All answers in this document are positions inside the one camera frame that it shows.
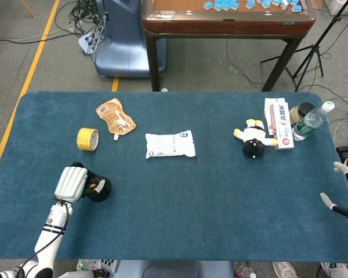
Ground black cable bundle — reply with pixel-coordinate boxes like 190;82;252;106
55;0;108;36

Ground black tripod stand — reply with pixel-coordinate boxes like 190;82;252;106
260;0;348;92

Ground checkerboard calibration card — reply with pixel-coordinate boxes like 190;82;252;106
100;258;118;273

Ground clear water bottle green label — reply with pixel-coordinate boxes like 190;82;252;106
291;101;336;141

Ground glass jar with black lid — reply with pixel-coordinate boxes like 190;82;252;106
289;102;316;128

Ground flat white pink box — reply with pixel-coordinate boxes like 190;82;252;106
263;97;289;136

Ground plastic bottle on floor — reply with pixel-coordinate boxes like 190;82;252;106
234;263;258;278

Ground white power strip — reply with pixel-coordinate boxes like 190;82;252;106
78;31;103;56

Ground white sneaker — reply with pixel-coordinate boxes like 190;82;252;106
321;262;348;278

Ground orange spout pouch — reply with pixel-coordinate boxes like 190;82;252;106
95;97;137;141

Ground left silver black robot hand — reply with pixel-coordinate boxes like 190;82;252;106
54;162;107;203

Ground black equipment box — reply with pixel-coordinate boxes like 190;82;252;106
335;145;348;163

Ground yellow tape roll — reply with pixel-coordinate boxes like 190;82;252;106
76;127;100;152

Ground brown mahjong table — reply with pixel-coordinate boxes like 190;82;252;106
141;0;317;92

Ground black white plush toy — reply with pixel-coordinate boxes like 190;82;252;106
233;118;279;159

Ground white pink toothpaste box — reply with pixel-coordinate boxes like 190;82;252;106
269;101;295;151

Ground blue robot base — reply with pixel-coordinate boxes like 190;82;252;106
94;0;168;78

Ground blue felt table cloth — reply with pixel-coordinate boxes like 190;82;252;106
0;91;348;264

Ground white plastic packet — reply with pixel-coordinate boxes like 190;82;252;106
145;130;198;159

